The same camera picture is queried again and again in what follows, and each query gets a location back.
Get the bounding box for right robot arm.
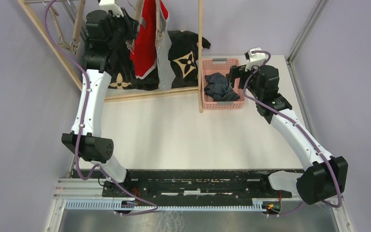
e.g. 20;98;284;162
226;65;348;208

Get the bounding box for red underwear with white lettering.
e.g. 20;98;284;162
130;0;169;79

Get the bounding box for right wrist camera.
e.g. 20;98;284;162
244;47;267;71

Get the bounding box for empty beige clip hanger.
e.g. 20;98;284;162
48;6;71;51

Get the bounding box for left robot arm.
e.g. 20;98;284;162
61;9;138;197

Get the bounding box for navy striped underwear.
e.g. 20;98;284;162
204;72;240;102

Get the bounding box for wooden clothes rack frame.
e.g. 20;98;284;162
17;0;204;113

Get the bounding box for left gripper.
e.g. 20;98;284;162
107;7;139;49

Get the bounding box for black floral plush cushion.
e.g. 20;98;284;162
108;30;199;91

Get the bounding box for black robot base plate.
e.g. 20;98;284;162
102;170;292;206

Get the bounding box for aluminium corner profile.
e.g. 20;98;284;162
286;0;329;64

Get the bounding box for beige hanger with red underwear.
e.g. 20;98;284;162
134;0;144;23

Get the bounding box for pink plastic basket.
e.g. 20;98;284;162
201;58;245;110

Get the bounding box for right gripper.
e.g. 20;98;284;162
226;63;262;100

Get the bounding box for grey striped underwear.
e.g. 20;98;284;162
156;15;175;91

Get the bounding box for white slotted cable duct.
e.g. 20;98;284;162
65;199;282;213

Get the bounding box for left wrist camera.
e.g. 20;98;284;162
99;0;124;17

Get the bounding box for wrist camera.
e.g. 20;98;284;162
99;0;124;17
244;47;267;71

